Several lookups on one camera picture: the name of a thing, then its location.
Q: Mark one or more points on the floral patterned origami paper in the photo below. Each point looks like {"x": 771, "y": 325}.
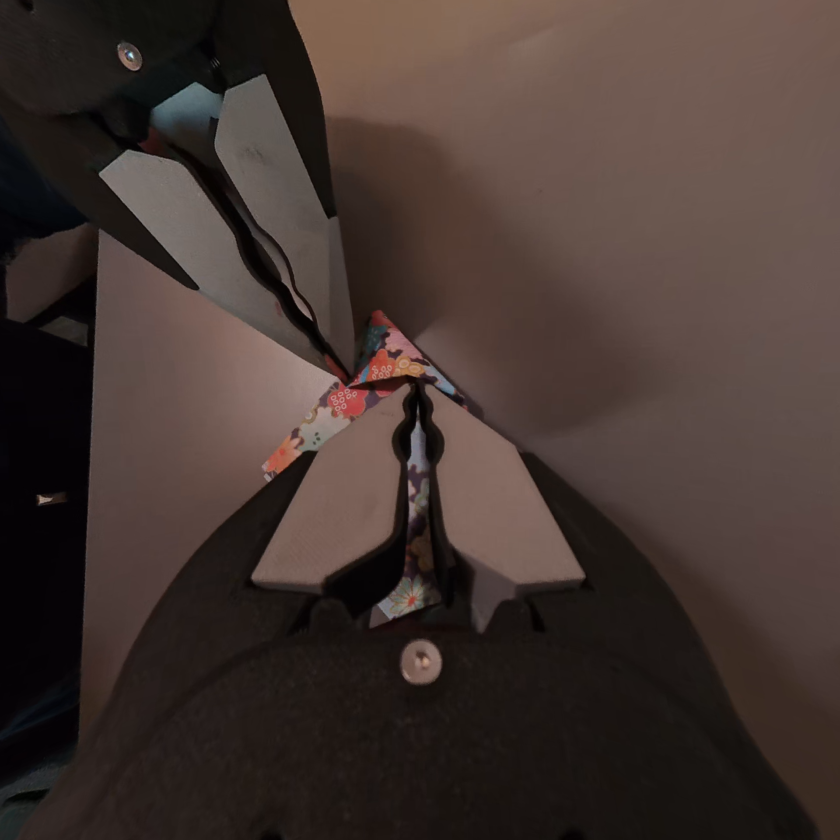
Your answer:
{"x": 387, "y": 364}

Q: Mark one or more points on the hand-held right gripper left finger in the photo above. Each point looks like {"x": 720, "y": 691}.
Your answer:
{"x": 328, "y": 518}

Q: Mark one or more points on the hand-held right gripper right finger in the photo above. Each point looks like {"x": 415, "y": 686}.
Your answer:
{"x": 505, "y": 518}

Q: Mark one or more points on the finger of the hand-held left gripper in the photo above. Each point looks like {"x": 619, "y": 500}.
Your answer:
{"x": 262, "y": 151}
{"x": 177, "y": 216}

